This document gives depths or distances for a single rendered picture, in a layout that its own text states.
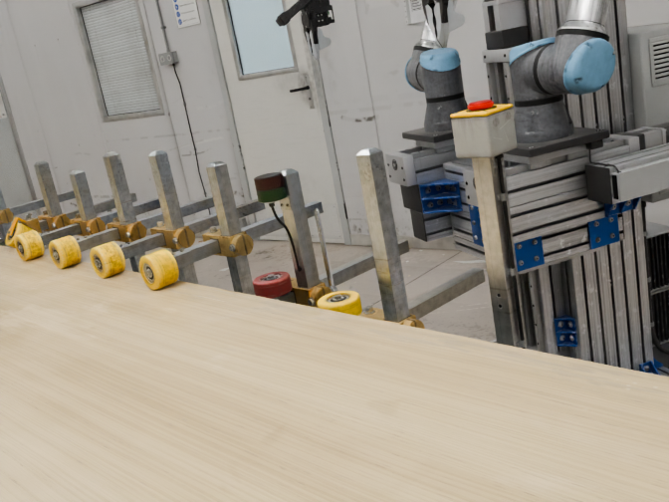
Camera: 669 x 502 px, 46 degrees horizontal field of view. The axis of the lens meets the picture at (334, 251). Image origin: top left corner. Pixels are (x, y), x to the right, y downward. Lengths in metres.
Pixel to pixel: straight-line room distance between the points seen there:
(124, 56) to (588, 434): 6.01
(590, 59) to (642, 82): 0.48
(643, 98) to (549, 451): 1.53
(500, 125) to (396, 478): 0.58
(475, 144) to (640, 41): 1.12
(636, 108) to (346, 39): 2.85
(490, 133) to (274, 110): 4.29
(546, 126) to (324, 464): 1.20
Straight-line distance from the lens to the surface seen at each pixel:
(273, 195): 1.57
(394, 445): 0.95
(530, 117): 1.95
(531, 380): 1.05
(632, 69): 2.31
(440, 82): 2.36
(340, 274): 1.77
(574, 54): 1.82
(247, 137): 5.69
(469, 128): 1.22
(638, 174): 1.95
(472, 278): 1.72
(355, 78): 4.90
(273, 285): 1.62
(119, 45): 6.70
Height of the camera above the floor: 1.37
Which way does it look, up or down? 15 degrees down
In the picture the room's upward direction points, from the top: 11 degrees counter-clockwise
